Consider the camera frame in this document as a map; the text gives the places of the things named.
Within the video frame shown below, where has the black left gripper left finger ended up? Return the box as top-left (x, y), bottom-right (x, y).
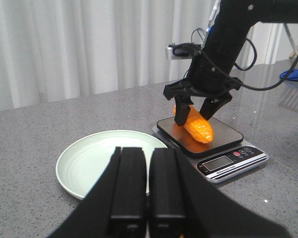
top-left (49, 147), bottom-right (147, 238)

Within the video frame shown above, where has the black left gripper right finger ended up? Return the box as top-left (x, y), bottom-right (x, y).
top-left (149, 148), bottom-right (291, 238)

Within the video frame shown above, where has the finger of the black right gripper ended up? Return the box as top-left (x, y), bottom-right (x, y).
top-left (174, 95), bottom-right (193, 126)
top-left (200, 93), bottom-right (232, 120)

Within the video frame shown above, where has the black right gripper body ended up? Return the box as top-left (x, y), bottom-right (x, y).
top-left (163, 51), bottom-right (241, 100)

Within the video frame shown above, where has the orange corn cob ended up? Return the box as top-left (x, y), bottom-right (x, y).
top-left (182, 105), bottom-right (214, 144)

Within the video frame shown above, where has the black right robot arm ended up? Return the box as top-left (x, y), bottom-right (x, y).
top-left (163, 0), bottom-right (298, 126)

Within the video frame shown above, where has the silver digital kitchen scale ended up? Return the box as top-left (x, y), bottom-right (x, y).
top-left (152, 117), bottom-right (269, 183)

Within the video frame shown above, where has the pale green plate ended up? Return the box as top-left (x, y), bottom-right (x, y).
top-left (56, 130), bottom-right (167, 200)

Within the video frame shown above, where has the blue cloth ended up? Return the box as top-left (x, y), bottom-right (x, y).
top-left (287, 69), bottom-right (298, 82)

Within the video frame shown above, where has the white metal stand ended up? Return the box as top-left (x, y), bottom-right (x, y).
top-left (283, 22), bottom-right (298, 75)

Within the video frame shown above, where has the white curtain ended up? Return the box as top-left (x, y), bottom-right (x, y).
top-left (0, 0), bottom-right (298, 112)

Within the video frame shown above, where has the black cable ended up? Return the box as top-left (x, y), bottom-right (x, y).
top-left (183, 27), bottom-right (298, 91)

